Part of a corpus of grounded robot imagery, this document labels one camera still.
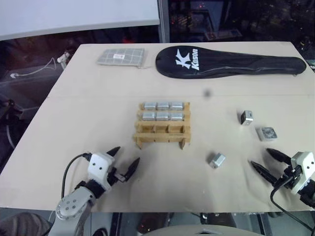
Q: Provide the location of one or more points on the dark brown rounded shape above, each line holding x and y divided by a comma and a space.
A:
22, 225

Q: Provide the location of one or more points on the grey metal post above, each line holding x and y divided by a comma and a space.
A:
163, 19

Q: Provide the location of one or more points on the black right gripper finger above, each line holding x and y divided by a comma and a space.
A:
279, 156
263, 172

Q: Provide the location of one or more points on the grey grid-pattern pouch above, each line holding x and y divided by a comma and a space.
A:
120, 57

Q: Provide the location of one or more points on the black Kason racket bag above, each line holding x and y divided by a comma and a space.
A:
221, 66

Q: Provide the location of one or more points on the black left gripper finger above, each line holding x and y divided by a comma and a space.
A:
113, 151
132, 169

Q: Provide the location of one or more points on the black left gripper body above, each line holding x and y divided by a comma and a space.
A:
113, 177

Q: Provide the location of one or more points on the wooden rack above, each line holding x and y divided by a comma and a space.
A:
162, 136

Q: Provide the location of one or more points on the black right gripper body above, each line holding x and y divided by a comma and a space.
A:
288, 180

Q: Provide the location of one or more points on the white board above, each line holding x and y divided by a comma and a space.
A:
73, 14

